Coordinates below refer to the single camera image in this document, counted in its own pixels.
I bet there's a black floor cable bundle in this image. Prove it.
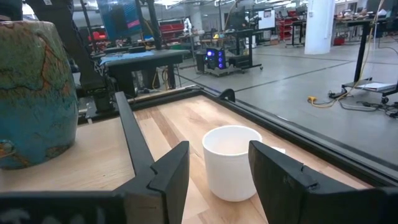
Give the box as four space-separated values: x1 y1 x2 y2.
328 89 398 119

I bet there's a black tall work table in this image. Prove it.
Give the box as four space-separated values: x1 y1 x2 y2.
334 17 398 98

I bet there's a whiteboard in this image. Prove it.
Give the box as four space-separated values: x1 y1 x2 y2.
257 9 276 30

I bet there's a black computer with blue lights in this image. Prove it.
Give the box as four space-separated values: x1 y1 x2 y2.
203 46 228 71

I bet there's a white pillar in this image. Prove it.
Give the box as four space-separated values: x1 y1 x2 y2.
303 0 336 55

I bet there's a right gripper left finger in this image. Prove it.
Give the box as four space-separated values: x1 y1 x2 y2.
124 140 190 224

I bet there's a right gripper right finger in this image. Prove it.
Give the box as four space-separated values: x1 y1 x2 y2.
248 139 377 224

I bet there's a black cart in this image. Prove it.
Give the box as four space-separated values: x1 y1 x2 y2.
229 29 264 71

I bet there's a yellow floor cable with plug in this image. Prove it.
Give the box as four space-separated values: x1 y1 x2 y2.
307 0 385 109

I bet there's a red cart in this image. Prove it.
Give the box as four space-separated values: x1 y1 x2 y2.
277 10 295 41

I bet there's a small white cup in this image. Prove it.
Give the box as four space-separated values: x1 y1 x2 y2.
201 124 286 202

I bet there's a red storage shelving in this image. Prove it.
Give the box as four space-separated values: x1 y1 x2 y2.
158 19 185 42

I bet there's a grey desk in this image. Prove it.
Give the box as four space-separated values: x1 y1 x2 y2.
99 49 191 98

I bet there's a computer monitor with blue screen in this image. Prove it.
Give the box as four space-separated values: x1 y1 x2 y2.
96 0 142 40

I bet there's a large teal brown mug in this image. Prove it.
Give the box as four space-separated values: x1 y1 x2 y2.
0 20 79 170

